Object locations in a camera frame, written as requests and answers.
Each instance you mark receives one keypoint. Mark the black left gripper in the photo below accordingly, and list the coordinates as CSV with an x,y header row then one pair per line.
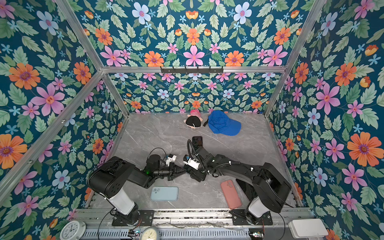
x,y
172,168

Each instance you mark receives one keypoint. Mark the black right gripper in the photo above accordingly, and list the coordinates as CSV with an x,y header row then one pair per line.
x,y
196,175

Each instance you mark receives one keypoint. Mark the black phone case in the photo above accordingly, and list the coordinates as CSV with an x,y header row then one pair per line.
x,y
197,142

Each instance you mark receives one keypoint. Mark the light blue phone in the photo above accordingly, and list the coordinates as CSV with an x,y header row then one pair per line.
x,y
161,194

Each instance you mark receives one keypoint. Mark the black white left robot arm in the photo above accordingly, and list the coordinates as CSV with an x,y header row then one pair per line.
x,y
109,178

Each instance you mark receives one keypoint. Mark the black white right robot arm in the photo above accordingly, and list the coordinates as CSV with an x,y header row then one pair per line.
x,y
269,188

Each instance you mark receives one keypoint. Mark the pink phone case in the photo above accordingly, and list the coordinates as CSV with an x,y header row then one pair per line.
x,y
231,195

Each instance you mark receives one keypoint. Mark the blue baseball cap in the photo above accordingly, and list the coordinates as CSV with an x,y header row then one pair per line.
x,y
220,123

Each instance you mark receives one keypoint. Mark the plush doll pink striped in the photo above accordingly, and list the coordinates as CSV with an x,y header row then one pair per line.
x,y
194,119

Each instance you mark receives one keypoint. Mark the black smartphone near right base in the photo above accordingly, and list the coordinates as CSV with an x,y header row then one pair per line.
x,y
248,189

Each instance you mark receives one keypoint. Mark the round timer gauge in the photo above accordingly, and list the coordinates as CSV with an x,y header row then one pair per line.
x,y
150,233

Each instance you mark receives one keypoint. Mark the white vented strip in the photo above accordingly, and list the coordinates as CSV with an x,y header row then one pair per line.
x,y
168,234

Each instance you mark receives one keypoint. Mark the white round clock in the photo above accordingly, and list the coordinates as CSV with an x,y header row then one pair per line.
x,y
73,230

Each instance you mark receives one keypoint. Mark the white rectangular box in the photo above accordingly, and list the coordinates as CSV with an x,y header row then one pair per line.
x,y
307,228

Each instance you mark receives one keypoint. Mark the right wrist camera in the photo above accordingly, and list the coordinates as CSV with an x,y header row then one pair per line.
x,y
193,163

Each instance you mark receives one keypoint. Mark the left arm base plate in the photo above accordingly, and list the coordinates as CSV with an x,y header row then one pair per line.
x,y
144,218

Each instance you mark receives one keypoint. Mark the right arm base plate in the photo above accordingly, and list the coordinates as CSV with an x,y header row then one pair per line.
x,y
241,218

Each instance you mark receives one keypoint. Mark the black hook rail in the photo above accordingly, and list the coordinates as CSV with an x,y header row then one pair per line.
x,y
192,70

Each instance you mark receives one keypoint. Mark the aluminium front rail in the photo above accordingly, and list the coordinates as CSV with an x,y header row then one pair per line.
x,y
190,217

